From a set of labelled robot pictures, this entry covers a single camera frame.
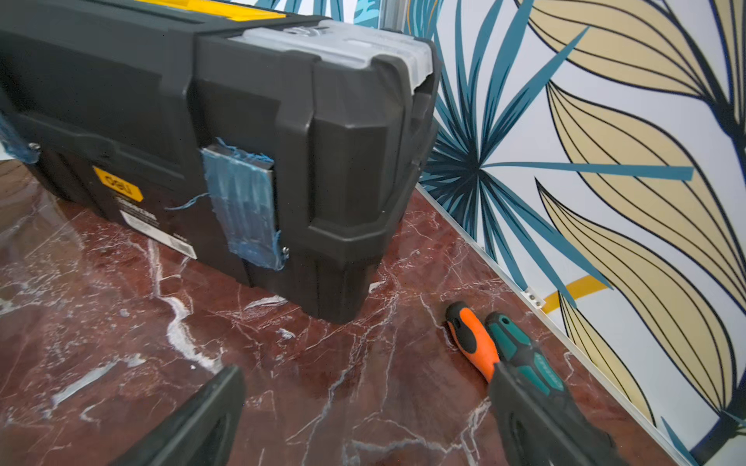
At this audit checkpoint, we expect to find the orange screwdriver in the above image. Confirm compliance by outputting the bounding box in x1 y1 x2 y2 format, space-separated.
446 301 499 383

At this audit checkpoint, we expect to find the black yellow toolbox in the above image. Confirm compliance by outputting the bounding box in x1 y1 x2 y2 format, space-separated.
1 1 441 323

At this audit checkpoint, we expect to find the right aluminium corner post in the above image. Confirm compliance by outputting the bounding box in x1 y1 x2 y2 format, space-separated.
379 0 412 32

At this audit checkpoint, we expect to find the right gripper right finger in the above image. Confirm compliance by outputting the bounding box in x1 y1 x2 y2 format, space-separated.
489 362 627 465

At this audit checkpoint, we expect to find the green screwdriver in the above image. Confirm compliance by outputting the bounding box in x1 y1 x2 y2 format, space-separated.
485 312 570 397

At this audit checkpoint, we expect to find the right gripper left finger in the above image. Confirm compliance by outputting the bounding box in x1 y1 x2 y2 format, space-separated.
112 365 246 465

